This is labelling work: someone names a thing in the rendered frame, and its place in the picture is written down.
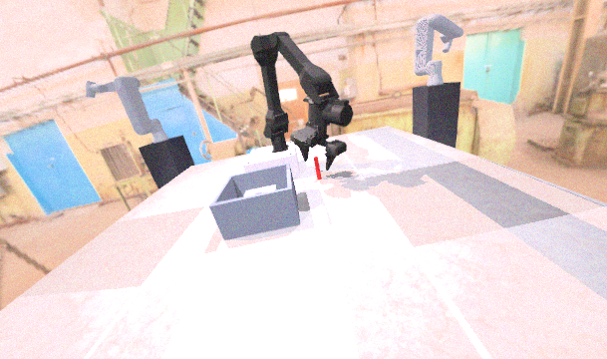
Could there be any red peg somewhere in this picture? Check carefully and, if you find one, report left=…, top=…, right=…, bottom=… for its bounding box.
left=314, top=157, right=321, bottom=180

